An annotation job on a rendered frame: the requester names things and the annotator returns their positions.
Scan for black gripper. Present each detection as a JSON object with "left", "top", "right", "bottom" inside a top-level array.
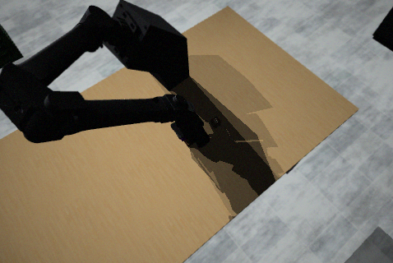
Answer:
[{"left": 171, "top": 120, "right": 204, "bottom": 141}]

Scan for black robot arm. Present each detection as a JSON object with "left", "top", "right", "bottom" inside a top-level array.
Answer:
[{"left": 0, "top": 5, "right": 210, "bottom": 148}]

